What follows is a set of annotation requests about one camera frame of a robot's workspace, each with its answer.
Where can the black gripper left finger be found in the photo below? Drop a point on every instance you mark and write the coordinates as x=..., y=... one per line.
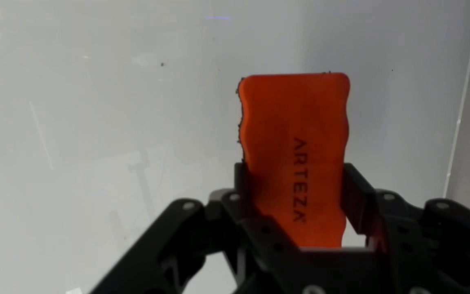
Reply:
x=176, y=246

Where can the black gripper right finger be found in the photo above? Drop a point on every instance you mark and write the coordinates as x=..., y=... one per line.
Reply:
x=408, y=251

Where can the orange whiteboard eraser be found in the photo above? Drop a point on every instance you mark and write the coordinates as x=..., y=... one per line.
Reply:
x=294, y=133

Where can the large white wall whiteboard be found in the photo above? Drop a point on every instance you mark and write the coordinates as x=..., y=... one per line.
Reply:
x=109, y=110

